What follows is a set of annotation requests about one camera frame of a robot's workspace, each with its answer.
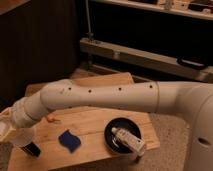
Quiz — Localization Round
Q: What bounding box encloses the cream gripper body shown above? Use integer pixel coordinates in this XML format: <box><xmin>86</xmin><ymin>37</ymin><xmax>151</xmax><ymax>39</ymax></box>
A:
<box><xmin>0</xmin><ymin>108</ymin><xmax>16</xmax><ymax>142</ymax></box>

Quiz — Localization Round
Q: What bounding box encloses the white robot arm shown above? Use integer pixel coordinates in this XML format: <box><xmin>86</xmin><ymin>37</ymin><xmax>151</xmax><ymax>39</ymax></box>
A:
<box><xmin>0</xmin><ymin>79</ymin><xmax>213</xmax><ymax>171</ymax></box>

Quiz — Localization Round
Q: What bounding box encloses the orange marker pen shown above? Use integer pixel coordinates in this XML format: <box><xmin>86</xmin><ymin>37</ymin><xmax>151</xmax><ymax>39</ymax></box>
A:
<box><xmin>46</xmin><ymin>114</ymin><xmax>59</xmax><ymax>123</ymax></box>

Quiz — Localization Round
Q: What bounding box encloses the blue sponge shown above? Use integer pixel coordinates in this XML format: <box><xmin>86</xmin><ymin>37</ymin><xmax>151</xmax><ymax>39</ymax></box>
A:
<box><xmin>58</xmin><ymin>130</ymin><xmax>81</xmax><ymax>152</ymax></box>

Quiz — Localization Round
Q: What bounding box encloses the wooden table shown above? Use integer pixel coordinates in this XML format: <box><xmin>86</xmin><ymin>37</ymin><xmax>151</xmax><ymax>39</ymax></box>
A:
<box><xmin>7</xmin><ymin>72</ymin><xmax>161</xmax><ymax>171</ymax></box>

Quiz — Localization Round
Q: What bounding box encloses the black round plate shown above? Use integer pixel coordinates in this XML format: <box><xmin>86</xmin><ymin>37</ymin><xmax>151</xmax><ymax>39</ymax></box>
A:
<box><xmin>104</xmin><ymin>117</ymin><xmax>141</xmax><ymax>154</ymax></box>

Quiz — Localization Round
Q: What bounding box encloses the metal vertical pole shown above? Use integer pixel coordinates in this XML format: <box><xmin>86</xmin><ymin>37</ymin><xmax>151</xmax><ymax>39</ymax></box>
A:
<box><xmin>85</xmin><ymin>0</ymin><xmax>93</xmax><ymax>41</ymax></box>

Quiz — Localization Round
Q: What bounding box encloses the white tube on plate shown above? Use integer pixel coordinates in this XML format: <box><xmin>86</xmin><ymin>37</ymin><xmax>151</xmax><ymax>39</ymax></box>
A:
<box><xmin>111</xmin><ymin>127</ymin><xmax>146</xmax><ymax>156</ymax></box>

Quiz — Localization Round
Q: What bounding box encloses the long grey case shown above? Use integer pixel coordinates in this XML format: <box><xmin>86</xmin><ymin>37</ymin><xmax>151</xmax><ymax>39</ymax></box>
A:
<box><xmin>80</xmin><ymin>38</ymin><xmax>213</xmax><ymax>83</ymax></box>

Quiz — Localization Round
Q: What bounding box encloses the wooden shelf board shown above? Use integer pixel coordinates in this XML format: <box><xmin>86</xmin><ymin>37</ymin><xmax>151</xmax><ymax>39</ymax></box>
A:
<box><xmin>92</xmin><ymin>0</ymin><xmax>213</xmax><ymax>21</ymax></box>

